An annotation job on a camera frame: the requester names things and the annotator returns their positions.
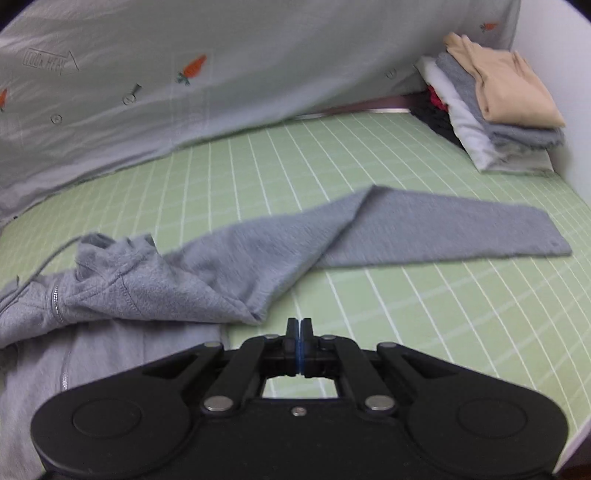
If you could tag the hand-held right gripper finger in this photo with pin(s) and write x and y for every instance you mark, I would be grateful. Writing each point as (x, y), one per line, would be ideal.
(302, 355)
(296, 355)

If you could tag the grey zip hoodie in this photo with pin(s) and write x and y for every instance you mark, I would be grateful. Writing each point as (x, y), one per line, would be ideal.
(258, 249)

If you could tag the dark cloth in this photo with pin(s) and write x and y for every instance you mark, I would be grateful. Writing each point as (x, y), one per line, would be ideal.
(438, 122)

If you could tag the folded white garment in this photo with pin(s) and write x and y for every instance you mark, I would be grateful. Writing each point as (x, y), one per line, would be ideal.
(468, 134)

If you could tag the red cloth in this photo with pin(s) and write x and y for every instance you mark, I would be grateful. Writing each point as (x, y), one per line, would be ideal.
(436, 98)

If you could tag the carrot print grey quilt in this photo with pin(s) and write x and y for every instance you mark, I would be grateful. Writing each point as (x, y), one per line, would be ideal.
(258, 64)

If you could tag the folded off-white garment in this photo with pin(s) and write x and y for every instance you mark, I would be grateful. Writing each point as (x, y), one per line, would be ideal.
(526, 159)

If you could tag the folded grey garment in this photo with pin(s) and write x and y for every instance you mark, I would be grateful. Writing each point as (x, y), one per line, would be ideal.
(466, 87)

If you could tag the brown bed frame rail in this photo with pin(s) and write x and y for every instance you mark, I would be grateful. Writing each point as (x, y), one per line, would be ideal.
(369, 105)

